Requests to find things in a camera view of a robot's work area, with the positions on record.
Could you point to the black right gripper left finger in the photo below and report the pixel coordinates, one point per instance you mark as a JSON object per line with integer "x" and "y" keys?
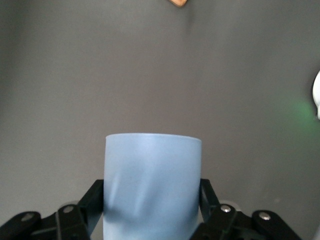
{"x": 75, "y": 215}

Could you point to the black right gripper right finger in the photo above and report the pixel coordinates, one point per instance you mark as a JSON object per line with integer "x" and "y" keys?
{"x": 225, "y": 220}

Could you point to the light blue plastic cup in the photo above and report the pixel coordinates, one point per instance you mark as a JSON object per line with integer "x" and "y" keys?
{"x": 152, "y": 180}

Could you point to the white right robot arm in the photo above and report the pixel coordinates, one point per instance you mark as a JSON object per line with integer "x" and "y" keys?
{"x": 317, "y": 92}

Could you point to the wooden mug stand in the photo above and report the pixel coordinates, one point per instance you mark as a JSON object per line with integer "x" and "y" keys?
{"x": 178, "y": 2}

